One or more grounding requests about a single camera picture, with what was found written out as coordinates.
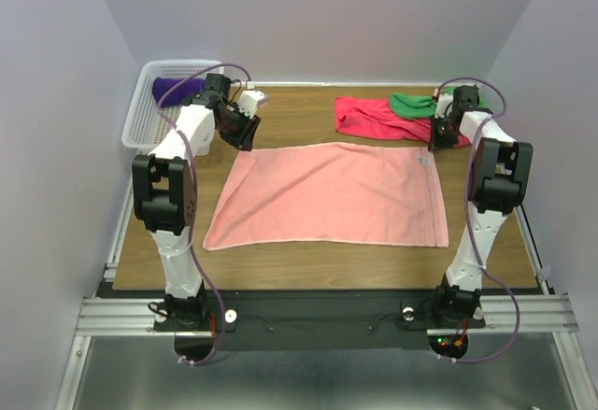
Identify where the pink towel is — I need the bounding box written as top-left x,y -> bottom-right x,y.
203,142 -> 449,251

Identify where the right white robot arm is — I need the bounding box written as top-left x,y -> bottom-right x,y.
428,82 -> 534,326

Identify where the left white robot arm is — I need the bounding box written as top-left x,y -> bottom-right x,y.
132,74 -> 267,330

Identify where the green towel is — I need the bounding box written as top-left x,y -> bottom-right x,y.
389,83 -> 488,120

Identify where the red towel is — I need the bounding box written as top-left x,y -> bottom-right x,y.
334,95 -> 472,148

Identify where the rolled purple towel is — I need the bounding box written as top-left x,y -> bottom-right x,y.
151,78 -> 206,108

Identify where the white perforated plastic basket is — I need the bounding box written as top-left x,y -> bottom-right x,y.
121,59 -> 225,157

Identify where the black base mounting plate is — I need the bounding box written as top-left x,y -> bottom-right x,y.
148,290 -> 485,358

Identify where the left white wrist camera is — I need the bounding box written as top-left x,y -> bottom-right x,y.
236,90 -> 269,119

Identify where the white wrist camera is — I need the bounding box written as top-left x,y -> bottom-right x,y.
434,92 -> 453,120
236,90 -> 269,119

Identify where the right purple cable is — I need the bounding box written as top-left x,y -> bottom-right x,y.
434,78 -> 521,365

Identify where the purple cable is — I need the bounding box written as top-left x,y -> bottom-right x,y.
434,78 -> 521,365
155,62 -> 256,368

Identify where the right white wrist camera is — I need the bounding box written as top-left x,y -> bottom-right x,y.
434,92 -> 453,120

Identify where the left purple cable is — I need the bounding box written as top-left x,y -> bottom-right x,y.
155,62 -> 256,368

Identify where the aluminium frame rail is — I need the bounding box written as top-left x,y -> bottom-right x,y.
75,295 -> 579,336

